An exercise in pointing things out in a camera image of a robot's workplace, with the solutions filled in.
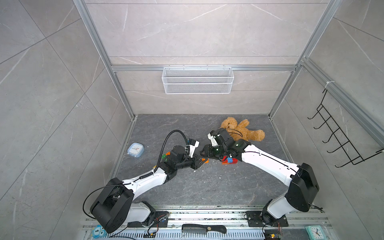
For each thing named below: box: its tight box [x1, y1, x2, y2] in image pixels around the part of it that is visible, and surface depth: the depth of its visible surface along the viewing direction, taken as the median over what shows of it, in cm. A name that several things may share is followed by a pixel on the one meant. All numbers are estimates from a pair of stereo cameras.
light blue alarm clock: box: [127, 142, 145, 158], surface depth 100 cm
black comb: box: [181, 223, 227, 235], surface depth 72 cm
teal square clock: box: [305, 225, 327, 240], surface depth 70 cm
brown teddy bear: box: [218, 116, 266, 142], surface depth 101 cm
